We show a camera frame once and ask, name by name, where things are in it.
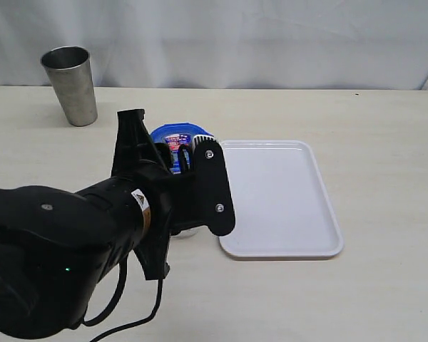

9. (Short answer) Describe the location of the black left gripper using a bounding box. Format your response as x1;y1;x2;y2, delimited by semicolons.
110;108;208;281

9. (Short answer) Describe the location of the blue plastic container lid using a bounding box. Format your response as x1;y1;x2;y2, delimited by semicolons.
151;123;213;174

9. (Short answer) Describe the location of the stainless steel tumbler cup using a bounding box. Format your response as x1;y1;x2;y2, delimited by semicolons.
41;46;98;127

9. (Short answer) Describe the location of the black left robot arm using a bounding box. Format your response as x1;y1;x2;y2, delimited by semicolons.
0;109;202;340

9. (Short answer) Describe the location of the clear plastic tall container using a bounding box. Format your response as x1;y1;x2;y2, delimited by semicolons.
172;227;199;239

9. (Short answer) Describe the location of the white rectangular plastic tray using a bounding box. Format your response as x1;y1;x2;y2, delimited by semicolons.
219;140;344;260

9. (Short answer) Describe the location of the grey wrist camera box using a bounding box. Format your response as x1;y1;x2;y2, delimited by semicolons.
192;135;235;237

